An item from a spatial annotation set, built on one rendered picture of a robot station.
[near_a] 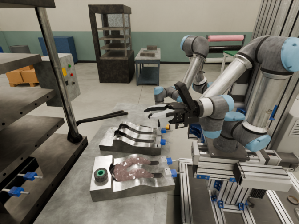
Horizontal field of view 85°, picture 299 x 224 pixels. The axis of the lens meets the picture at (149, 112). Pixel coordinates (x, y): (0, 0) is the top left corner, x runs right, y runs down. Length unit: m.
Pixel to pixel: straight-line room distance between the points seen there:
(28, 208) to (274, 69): 1.43
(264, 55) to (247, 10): 7.33
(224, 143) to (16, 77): 5.76
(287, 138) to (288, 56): 0.73
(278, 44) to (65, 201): 1.31
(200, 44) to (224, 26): 6.66
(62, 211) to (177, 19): 7.14
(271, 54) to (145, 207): 0.97
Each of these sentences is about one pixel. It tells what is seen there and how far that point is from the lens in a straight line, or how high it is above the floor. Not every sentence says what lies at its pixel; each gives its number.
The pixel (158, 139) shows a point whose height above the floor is 0.92.
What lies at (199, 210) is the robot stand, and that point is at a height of 0.21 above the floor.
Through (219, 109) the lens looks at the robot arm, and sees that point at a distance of 0.70.
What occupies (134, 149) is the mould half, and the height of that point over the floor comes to 0.85.
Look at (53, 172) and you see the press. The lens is 1.43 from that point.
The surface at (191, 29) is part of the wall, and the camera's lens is 7.58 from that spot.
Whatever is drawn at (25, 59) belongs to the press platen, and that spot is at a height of 1.53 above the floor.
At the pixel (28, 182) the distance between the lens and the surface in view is 1.35.
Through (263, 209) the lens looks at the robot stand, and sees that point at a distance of 2.06.
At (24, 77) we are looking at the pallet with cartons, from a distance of 6.00.
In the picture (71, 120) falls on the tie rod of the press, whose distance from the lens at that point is 1.50.
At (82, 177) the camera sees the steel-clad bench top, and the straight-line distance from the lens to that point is 1.29.
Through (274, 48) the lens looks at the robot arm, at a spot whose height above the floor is 1.65.
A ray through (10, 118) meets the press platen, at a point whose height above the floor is 1.27.
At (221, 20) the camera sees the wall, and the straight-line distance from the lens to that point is 7.84.
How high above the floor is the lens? 1.74
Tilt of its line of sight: 30 degrees down
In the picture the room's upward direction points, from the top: straight up
